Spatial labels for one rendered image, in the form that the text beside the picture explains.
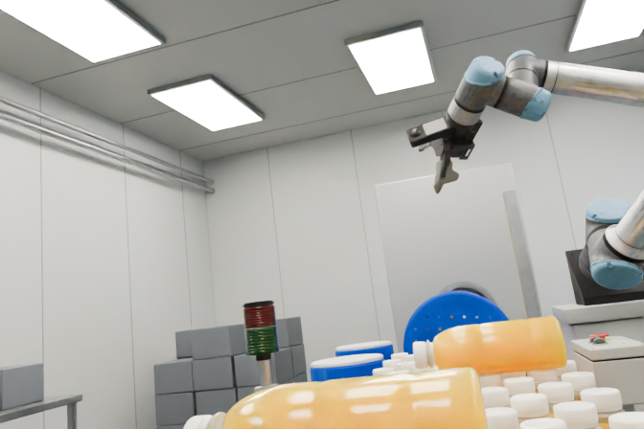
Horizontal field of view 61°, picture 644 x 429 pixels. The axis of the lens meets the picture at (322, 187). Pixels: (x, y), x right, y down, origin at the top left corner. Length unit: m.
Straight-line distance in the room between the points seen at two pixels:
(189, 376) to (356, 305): 2.36
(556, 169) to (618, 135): 0.75
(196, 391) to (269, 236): 2.52
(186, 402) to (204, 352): 0.45
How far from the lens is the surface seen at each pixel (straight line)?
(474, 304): 1.48
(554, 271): 6.61
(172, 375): 5.34
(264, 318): 1.10
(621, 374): 1.17
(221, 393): 5.13
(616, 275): 1.58
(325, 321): 6.84
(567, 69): 1.42
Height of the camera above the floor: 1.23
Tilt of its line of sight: 12 degrees up
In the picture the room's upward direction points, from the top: 7 degrees counter-clockwise
